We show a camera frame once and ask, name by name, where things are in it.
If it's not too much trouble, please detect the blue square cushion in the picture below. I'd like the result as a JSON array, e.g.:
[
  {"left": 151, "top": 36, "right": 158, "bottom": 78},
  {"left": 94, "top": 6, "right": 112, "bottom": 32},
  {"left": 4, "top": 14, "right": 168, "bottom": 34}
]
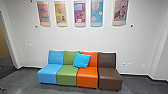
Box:
[{"left": 72, "top": 52, "right": 92, "bottom": 69}]

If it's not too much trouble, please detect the orange sofa seat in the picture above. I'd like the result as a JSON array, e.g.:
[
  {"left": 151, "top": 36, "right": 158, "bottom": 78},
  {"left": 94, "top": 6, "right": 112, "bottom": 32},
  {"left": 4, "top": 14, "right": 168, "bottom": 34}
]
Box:
[{"left": 76, "top": 51, "right": 100, "bottom": 90}]

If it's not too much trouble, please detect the purple wall poster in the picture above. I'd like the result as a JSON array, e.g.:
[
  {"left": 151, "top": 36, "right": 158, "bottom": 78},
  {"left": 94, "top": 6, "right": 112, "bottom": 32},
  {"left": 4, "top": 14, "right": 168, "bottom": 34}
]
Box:
[{"left": 73, "top": 0, "right": 87, "bottom": 28}]

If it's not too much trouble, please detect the pink and navy wall poster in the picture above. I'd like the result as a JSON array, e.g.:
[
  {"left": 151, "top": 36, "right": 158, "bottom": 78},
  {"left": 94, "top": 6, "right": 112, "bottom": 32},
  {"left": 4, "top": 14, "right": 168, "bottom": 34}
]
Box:
[{"left": 112, "top": 0, "right": 130, "bottom": 27}]

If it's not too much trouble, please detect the light blue wall poster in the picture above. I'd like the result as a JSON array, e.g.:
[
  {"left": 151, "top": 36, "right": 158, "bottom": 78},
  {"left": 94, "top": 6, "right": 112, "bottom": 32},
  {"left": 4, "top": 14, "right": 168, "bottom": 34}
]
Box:
[{"left": 90, "top": 0, "right": 105, "bottom": 28}]

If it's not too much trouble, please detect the orange and blue wall poster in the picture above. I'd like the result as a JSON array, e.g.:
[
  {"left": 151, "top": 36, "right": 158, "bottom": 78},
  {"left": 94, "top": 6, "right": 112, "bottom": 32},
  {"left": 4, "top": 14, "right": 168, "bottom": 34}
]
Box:
[{"left": 36, "top": 0, "right": 52, "bottom": 28}]

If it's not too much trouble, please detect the brown sofa seat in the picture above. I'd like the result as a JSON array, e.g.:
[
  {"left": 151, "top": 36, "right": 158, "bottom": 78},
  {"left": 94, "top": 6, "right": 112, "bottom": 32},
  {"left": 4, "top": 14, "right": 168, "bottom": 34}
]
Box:
[{"left": 97, "top": 52, "right": 124, "bottom": 93}]

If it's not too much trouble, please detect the green sofa seat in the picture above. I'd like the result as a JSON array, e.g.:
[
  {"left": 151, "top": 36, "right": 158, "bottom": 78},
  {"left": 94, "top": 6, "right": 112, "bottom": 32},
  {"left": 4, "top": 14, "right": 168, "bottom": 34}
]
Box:
[{"left": 55, "top": 50, "right": 81, "bottom": 87}]

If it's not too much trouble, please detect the blue sofa seat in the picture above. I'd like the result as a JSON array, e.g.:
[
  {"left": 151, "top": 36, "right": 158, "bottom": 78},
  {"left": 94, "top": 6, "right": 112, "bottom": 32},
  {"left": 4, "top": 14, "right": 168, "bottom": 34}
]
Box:
[{"left": 36, "top": 49, "right": 66, "bottom": 85}]

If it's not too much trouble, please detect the yellow and pink wall poster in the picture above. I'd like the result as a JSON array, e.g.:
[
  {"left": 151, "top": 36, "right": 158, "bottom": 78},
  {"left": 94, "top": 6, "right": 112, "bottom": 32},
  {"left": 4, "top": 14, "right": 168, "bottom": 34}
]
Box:
[{"left": 53, "top": 0, "right": 69, "bottom": 28}]

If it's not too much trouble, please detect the brown wooden door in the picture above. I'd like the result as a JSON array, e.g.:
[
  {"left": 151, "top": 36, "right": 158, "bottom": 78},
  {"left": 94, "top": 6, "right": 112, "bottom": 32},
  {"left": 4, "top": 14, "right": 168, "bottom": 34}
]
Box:
[{"left": 0, "top": 25, "right": 11, "bottom": 62}]

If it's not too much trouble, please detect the white wall light switch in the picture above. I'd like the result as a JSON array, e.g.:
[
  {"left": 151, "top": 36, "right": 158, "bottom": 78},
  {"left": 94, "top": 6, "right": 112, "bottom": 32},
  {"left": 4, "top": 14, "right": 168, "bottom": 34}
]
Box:
[{"left": 25, "top": 41, "right": 33, "bottom": 48}]

